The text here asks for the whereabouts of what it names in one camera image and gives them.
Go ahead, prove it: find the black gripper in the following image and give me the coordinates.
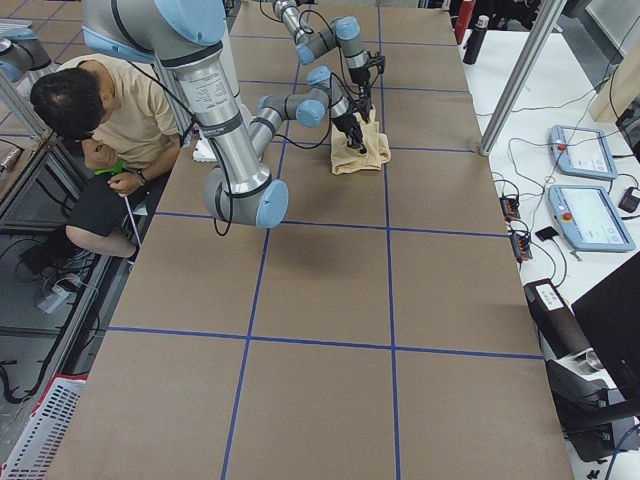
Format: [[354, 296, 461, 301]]
[[347, 50, 386, 84], [331, 82, 373, 153]]

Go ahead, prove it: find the cream long sleeve shirt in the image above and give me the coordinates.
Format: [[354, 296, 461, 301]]
[[331, 115, 391, 175]]

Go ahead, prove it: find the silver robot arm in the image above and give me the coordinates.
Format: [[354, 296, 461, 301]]
[[272, 0, 386, 122], [83, 1, 369, 228]]

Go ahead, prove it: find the black water bottle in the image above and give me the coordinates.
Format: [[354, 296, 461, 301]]
[[462, 15, 489, 65]]

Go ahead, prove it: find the red bottle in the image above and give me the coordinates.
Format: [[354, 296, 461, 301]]
[[457, 0, 475, 32]]

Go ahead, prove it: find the brown paper table cover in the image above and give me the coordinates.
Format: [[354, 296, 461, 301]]
[[48, 4, 572, 479]]

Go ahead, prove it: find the upper teach pendant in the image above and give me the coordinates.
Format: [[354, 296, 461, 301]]
[[549, 125, 618, 181]]

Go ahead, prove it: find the teach pendant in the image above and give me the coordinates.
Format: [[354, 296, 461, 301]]
[[547, 185, 636, 252], [549, 125, 618, 181]]

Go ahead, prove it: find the seated person in beige shirt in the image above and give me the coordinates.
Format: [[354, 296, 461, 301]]
[[30, 54, 181, 262]]

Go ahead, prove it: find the lower teach pendant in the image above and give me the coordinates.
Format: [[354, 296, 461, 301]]
[[547, 185, 636, 252]]

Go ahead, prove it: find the black monitor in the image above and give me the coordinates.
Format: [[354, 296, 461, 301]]
[[572, 255, 639, 398]]

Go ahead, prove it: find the white plastic basket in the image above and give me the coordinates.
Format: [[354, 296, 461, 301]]
[[1, 375, 87, 480]]

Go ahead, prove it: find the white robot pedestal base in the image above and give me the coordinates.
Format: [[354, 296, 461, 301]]
[[193, 137, 217, 163]]

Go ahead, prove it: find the aluminium frame post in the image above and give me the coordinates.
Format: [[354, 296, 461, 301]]
[[478, 0, 567, 157]]

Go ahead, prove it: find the green handled tool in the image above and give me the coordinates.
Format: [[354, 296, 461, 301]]
[[95, 160, 141, 247]]

